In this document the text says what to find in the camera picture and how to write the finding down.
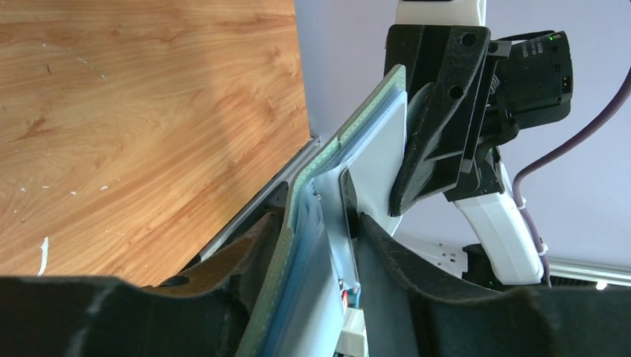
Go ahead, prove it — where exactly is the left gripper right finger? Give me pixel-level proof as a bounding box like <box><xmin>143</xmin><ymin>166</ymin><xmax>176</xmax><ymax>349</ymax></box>
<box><xmin>355</xmin><ymin>213</ymin><xmax>630</xmax><ymax>356</ymax></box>

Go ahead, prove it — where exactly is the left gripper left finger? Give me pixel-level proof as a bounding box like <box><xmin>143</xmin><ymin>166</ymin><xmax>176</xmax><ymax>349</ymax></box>
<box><xmin>1</xmin><ymin>210</ymin><xmax>283</xmax><ymax>356</ymax></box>

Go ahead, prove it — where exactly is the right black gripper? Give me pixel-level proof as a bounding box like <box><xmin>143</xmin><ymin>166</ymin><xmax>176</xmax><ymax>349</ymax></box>
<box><xmin>388</xmin><ymin>25</ymin><xmax>573</xmax><ymax>216</ymax></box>

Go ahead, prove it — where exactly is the green card holder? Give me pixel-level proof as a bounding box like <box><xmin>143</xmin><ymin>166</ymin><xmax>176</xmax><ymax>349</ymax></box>
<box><xmin>237</xmin><ymin>65</ymin><xmax>408</xmax><ymax>356</ymax></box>

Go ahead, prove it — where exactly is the white debris scrap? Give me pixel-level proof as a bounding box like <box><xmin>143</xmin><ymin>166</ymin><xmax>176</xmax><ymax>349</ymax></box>
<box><xmin>36</xmin><ymin>237</ymin><xmax>49</xmax><ymax>277</ymax></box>

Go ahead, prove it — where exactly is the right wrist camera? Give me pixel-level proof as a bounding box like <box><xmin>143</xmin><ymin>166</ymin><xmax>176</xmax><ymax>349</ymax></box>
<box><xmin>394</xmin><ymin>0</ymin><xmax>487</xmax><ymax>26</ymax></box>

